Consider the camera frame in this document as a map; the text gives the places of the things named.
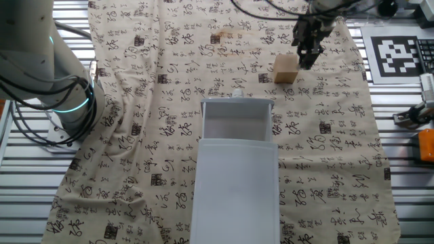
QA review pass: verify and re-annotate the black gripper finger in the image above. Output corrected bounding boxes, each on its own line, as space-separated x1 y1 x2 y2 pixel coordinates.
297 46 308 68
302 48 325 71

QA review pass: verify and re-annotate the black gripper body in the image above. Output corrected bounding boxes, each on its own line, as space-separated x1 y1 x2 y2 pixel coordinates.
291 13 336 52

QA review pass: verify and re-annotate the wooden block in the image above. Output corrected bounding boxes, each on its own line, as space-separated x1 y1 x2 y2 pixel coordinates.
273 54 300 85

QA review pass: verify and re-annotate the white drawer cabinet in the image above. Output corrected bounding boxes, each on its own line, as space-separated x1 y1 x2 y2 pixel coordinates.
189 138 281 244

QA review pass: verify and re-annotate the black white fiducial marker board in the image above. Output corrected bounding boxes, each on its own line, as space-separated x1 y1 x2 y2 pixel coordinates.
361 26 425 85

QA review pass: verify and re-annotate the grey equipment box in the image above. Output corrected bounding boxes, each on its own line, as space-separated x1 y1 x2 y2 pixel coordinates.
412 0 434 30

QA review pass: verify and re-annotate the black keyboard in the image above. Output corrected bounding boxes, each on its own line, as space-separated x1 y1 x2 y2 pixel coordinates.
416 39 434 74

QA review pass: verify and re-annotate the white ribbed device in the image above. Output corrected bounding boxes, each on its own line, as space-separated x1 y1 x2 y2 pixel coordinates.
419 73 434 109

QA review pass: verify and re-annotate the orange plastic object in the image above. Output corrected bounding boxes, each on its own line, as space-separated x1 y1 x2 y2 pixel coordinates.
417 128 434 163

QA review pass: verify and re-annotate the beige calligraphy print cloth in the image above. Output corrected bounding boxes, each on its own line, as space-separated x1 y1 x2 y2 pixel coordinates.
40 0 401 244

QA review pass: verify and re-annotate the long black gripper cable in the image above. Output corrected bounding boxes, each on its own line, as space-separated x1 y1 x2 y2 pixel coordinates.
266 0 360 17
230 0 306 22

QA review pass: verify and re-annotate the black round cable plug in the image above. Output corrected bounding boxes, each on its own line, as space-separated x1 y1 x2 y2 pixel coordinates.
377 0 399 18

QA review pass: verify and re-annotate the metal clamp with black ring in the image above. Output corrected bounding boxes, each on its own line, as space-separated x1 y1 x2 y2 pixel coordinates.
393 101 434 129

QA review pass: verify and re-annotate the small metal bracket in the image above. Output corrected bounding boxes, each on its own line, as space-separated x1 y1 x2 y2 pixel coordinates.
88 60 99 84

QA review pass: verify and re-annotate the black cable bundle at base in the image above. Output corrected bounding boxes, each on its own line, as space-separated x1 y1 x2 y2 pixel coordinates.
0 74 98 147

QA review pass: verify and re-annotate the grey hose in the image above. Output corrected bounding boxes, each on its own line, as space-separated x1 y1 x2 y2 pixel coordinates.
54 20 92 40

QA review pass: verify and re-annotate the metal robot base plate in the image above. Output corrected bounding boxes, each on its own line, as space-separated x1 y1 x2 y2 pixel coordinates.
45 101 84 154

